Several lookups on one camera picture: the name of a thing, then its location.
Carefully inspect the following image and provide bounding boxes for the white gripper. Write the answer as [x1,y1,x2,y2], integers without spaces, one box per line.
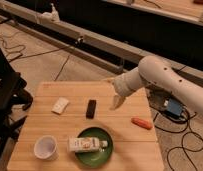
[102,70,143,110]

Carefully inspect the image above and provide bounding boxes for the green plate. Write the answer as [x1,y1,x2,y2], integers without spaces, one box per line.
[75,127,113,168]

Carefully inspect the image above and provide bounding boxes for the black floor cable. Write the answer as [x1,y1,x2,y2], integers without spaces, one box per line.
[8,36,84,64]

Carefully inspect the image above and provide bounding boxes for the white lotion tube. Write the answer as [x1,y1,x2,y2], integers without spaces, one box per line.
[68,137,108,153]

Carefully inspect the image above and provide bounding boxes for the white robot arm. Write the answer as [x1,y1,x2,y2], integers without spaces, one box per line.
[106,56,203,119]

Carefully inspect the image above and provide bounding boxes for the blue power box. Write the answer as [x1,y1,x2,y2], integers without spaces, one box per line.
[164,99,183,118]

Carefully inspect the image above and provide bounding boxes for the white object on rail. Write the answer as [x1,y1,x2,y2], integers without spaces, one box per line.
[41,4,60,22]

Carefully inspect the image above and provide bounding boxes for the black eraser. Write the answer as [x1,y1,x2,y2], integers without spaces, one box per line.
[86,100,96,119]

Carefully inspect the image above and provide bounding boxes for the white ceramic cup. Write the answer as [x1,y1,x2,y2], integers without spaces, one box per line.
[33,135,58,161]

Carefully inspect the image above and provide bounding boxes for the black chair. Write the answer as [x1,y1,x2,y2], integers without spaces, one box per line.
[0,38,34,168]

